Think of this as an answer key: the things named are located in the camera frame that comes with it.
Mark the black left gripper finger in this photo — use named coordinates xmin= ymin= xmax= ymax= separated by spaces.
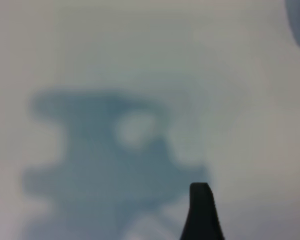
xmin=179 ymin=182 xmax=226 ymax=240

